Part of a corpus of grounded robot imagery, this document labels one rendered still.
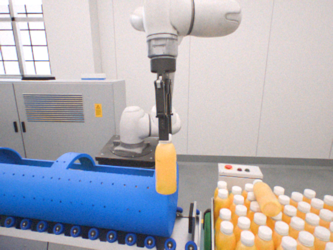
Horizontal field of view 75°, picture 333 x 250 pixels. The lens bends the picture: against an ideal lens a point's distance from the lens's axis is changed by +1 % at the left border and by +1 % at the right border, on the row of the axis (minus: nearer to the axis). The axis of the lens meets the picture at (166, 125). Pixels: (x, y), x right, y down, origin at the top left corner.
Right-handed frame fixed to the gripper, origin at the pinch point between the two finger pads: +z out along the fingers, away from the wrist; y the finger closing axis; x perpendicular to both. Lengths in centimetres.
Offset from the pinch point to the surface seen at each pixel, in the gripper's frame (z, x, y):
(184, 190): 119, -25, -210
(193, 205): 34.7, 6.1, -18.5
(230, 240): 37.3, 19.5, -3.2
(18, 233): 44, -64, -4
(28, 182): 21, -53, -1
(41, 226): 41, -53, -4
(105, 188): 21.9, -22.7, -2.3
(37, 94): -13, -169, -136
